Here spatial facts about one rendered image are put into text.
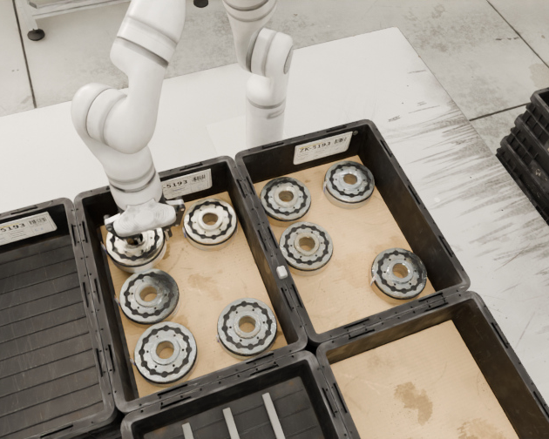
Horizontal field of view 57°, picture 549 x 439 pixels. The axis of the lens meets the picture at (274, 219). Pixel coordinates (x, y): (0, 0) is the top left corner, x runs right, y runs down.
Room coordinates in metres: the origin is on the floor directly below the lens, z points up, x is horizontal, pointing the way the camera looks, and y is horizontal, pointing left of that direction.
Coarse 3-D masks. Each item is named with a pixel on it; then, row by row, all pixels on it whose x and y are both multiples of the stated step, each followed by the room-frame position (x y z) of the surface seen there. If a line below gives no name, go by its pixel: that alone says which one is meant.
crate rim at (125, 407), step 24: (192, 168) 0.56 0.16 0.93; (96, 192) 0.48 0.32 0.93; (240, 192) 0.51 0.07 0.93; (264, 240) 0.42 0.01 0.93; (96, 288) 0.30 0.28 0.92; (96, 312) 0.26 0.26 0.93; (288, 312) 0.29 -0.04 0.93; (264, 360) 0.21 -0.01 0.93; (120, 384) 0.16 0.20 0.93; (192, 384) 0.17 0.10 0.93; (120, 408) 0.12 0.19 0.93
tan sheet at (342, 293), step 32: (352, 160) 0.69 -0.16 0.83; (320, 192) 0.60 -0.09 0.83; (320, 224) 0.52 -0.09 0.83; (352, 224) 0.53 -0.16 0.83; (384, 224) 0.54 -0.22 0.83; (352, 256) 0.46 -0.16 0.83; (320, 288) 0.38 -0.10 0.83; (352, 288) 0.39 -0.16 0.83; (320, 320) 0.32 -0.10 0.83; (352, 320) 0.33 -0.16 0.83
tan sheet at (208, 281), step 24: (168, 240) 0.45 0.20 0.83; (240, 240) 0.47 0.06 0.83; (168, 264) 0.40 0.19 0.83; (192, 264) 0.41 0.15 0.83; (216, 264) 0.41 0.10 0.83; (240, 264) 0.42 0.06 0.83; (120, 288) 0.34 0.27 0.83; (192, 288) 0.36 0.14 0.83; (216, 288) 0.36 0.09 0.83; (240, 288) 0.37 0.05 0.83; (264, 288) 0.37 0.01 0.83; (120, 312) 0.30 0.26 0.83; (192, 312) 0.31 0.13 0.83; (216, 312) 0.32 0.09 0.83; (216, 360) 0.23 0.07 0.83; (240, 360) 0.24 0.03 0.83; (144, 384) 0.18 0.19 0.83
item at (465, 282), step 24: (360, 120) 0.72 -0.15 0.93; (288, 144) 0.64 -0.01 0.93; (384, 144) 0.66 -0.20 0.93; (240, 168) 0.57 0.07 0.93; (408, 192) 0.55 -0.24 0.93; (264, 216) 0.47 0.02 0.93; (456, 264) 0.41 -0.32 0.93; (288, 288) 0.33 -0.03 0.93; (456, 288) 0.36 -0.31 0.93; (384, 312) 0.31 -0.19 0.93; (312, 336) 0.26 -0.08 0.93; (336, 336) 0.26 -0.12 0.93
